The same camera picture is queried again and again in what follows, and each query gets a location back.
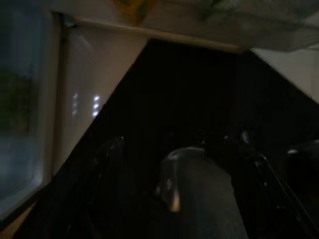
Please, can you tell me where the clear crisper drawer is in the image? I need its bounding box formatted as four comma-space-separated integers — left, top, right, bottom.
0, 4, 62, 220

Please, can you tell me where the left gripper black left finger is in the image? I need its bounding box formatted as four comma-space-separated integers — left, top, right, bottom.
57, 135, 126, 239

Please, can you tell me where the spice bottle with orange cap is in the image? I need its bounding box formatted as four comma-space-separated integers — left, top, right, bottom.
159, 146, 251, 239

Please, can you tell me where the yellow green juice carton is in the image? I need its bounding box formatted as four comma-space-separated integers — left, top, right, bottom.
113, 0, 157, 25

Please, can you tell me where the white-lined fridge cabinet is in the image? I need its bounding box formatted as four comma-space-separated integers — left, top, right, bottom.
0, 0, 150, 225

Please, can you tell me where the clear bottle with green label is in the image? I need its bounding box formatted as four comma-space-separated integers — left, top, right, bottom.
199, 0, 242, 23

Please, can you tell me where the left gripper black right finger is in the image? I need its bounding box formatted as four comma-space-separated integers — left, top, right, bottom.
234, 149, 310, 239

